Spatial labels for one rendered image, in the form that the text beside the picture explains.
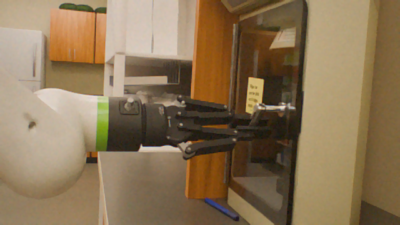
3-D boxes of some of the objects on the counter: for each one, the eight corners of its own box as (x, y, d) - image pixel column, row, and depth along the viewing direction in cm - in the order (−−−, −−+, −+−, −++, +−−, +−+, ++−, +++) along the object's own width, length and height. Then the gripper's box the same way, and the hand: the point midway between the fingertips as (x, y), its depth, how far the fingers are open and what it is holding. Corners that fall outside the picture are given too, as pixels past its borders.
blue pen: (208, 201, 97) (208, 197, 96) (239, 220, 84) (239, 215, 84) (204, 202, 96) (204, 197, 96) (235, 220, 84) (235, 216, 84)
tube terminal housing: (313, 200, 103) (337, -94, 97) (409, 253, 72) (454, -174, 66) (227, 203, 96) (247, -114, 90) (292, 263, 65) (330, -214, 59)
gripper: (147, 147, 58) (287, 148, 65) (141, 79, 67) (264, 85, 74) (141, 173, 63) (270, 171, 70) (136, 106, 72) (251, 110, 79)
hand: (250, 127), depth 71 cm, fingers closed, pressing on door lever
